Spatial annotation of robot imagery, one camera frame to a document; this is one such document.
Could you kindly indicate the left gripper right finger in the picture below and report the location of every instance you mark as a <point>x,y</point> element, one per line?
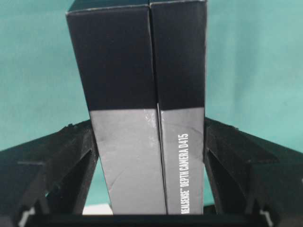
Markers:
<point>254,176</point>

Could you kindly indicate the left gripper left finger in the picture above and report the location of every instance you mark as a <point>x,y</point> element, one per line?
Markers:
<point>49,175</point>

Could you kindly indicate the black box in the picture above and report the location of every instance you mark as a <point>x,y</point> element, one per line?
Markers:
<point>142,68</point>

